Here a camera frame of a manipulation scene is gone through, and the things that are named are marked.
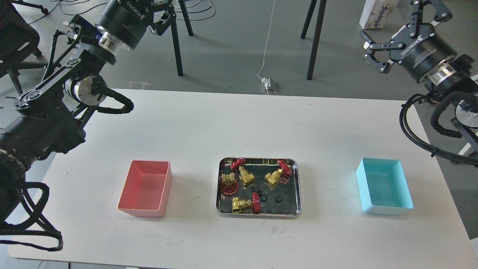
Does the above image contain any pink plastic box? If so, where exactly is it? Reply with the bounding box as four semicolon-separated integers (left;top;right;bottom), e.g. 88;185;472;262
117;160;173;218

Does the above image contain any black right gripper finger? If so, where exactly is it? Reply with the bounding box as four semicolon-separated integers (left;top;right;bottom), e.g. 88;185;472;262
360;30;405;74
409;0;453;35

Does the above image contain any brass valve red handle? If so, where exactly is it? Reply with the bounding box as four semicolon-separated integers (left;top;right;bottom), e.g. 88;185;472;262
264;160;292;189
220;172;239;196
230;158;256;188
232;192;261;214

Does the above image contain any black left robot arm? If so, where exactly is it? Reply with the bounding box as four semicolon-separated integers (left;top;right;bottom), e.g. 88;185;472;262
1;0;183;251

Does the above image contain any light blue plastic box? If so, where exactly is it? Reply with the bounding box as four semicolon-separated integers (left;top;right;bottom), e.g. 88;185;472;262
356;157;414;216

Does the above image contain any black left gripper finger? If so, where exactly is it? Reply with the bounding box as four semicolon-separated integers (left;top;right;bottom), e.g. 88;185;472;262
149;4;177;36

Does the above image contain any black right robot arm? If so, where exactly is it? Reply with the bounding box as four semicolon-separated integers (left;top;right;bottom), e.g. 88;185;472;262
360;0;478;167

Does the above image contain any black table leg frame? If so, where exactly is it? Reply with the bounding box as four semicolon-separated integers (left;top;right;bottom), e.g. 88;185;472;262
300;0;327;81
164;0;195;77

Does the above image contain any white cardboard box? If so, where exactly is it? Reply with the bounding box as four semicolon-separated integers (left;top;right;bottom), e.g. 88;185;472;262
360;0;398;29

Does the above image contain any black office chair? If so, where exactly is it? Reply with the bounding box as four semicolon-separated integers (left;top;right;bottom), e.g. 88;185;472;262
0;0;47;95

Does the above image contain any stainless steel tray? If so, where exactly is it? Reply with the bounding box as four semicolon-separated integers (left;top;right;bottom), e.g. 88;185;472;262
215;157;302;218

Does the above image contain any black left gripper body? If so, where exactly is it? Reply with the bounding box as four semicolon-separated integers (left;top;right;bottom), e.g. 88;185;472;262
95;0;154;50

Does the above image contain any white power adapter cable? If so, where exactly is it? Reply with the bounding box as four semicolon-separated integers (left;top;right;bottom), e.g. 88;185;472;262
257;0;281;95

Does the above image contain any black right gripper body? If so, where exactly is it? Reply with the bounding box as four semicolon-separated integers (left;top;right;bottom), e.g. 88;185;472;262
390;23;457;83

